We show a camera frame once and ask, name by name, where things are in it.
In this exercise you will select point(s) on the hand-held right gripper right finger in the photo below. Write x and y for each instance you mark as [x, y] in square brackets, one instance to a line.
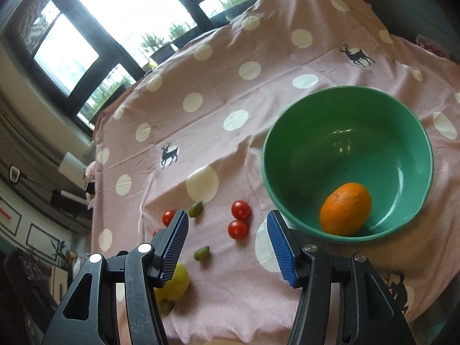
[282, 248]

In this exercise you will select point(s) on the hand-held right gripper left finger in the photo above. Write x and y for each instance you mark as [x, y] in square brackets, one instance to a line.
[176, 248]

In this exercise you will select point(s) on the red cherry tomato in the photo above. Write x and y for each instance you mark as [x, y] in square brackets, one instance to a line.
[156, 232]
[238, 229]
[167, 218]
[241, 209]

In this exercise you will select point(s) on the yellow lemon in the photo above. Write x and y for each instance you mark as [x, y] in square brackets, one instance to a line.
[178, 282]

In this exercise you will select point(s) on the green bowl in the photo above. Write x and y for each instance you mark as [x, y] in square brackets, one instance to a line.
[341, 151]

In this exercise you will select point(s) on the small green oval fruit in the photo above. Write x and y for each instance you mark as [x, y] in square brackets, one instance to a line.
[202, 253]
[196, 209]
[167, 306]

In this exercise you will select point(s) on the orange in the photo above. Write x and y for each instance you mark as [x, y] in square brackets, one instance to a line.
[345, 208]

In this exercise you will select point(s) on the crumpled pink cloth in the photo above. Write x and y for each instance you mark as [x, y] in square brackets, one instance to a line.
[90, 172]

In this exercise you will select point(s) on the white cylindrical lamp shade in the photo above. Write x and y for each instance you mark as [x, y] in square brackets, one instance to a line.
[70, 169]

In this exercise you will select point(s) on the pink polka-dot tablecloth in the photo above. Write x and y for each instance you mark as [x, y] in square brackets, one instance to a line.
[251, 97]

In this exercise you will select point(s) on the green balcony plants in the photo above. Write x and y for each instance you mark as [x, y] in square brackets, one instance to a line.
[154, 41]

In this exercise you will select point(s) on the dark-framed window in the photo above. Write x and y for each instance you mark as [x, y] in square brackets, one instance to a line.
[118, 3]

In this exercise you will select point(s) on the dark grey sofa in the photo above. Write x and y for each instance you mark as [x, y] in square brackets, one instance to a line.
[413, 7]

